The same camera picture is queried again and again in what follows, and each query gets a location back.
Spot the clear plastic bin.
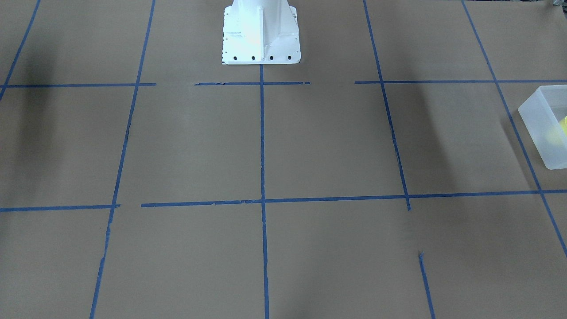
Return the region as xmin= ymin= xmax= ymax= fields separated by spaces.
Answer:
xmin=518 ymin=85 xmax=567 ymax=170

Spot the yellow plastic cup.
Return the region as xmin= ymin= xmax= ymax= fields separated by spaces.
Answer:
xmin=545 ymin=117 xmax=567 ymax=147

